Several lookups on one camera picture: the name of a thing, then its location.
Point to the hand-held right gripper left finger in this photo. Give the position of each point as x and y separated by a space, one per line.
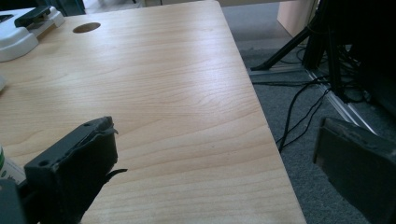
73 165

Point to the light wooden cabinet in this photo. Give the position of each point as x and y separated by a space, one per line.
295 17

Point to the black clip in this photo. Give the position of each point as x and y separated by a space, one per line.
32 15

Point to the white plastic device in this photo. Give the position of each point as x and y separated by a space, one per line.
21 32

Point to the white green labelled bottle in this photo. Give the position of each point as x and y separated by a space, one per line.
8 170

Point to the black tripod stand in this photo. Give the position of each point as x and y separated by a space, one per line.
314 40

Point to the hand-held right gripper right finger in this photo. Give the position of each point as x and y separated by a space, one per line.
358 168

